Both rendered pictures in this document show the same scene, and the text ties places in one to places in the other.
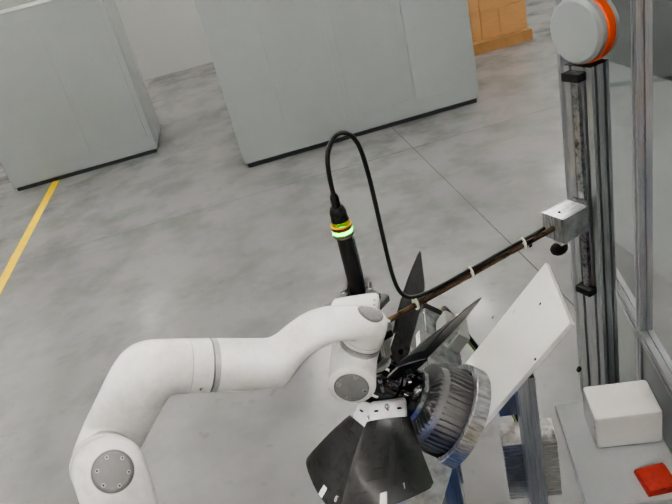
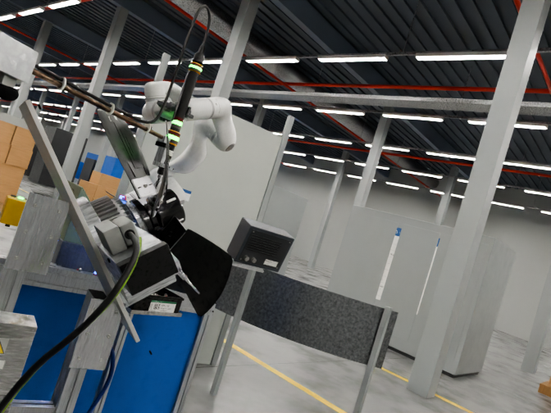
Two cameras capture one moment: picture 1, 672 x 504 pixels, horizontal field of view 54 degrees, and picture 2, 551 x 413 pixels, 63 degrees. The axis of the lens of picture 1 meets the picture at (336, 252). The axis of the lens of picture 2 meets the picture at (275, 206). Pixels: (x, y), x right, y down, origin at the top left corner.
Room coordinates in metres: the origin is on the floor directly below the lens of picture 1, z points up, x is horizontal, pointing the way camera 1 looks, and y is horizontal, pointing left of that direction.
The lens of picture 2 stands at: (2.59, -0.78, 1.25)
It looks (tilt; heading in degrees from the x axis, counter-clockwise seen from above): 3 degrees up; 136
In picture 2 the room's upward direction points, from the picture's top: 18 degrees clockwise
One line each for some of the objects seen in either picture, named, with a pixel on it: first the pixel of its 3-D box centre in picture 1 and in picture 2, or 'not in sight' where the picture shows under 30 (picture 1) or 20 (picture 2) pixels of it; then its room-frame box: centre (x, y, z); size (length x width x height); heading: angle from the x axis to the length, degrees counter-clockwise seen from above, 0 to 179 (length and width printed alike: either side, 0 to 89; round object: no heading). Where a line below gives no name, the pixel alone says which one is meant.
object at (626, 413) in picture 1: (619, 409); not in sight; (1.30, -0.63, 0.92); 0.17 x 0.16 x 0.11; 79
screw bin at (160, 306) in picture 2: not in sight; (147, 297); (1.07, 0.18, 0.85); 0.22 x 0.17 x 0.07; 95
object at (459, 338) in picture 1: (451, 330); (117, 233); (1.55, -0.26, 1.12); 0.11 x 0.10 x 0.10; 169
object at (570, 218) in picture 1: (567, 220); (1, 55); (1.48, -0.60, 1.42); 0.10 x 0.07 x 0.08; 114
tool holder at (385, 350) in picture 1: (375, 344); (165, 152); (1.23, -0.03, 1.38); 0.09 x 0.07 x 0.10; 114
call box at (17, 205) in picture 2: not in sight; (27, 215); (0.82, -0.25, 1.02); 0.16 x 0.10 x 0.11; 79
